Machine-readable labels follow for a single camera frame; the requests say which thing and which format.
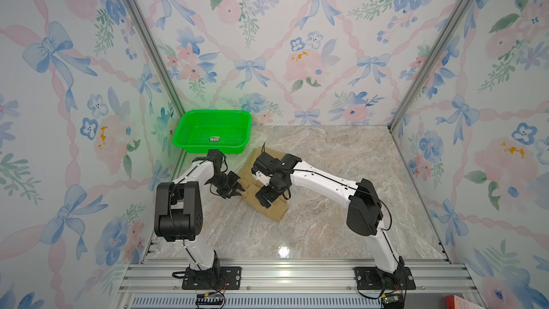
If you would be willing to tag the black connector block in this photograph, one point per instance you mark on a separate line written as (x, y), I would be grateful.
(215, 300)

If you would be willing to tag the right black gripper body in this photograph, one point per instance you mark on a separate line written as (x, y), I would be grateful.
(269, 192)

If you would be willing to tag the red box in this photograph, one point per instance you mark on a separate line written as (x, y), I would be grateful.
(456, 302)

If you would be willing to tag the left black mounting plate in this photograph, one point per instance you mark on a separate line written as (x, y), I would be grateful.
(228, 278)

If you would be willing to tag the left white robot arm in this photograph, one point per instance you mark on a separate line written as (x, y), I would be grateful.
(179, 217)

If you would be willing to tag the green plastic basket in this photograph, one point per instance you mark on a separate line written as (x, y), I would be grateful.
(202, 130)

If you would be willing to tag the green circuit board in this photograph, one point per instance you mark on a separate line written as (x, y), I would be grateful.
(394, 301)

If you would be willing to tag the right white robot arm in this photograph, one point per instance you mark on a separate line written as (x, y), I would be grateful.
(360, 200)

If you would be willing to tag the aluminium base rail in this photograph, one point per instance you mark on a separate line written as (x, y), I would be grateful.
(294, 283)

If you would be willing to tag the khaki long pants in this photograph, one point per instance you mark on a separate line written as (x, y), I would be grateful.
(253, 194)

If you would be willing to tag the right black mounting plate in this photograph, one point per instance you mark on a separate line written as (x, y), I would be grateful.
(370, 278)

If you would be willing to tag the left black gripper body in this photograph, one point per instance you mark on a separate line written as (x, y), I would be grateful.
(227, 184)

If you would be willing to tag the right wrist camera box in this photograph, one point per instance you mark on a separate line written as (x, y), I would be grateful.
(266, 165)

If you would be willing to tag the left aluminium corner post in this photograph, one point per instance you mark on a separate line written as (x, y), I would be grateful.
(150, 47)

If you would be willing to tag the black mounting plate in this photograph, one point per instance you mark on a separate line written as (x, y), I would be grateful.
(370, 278)
(228, 278)

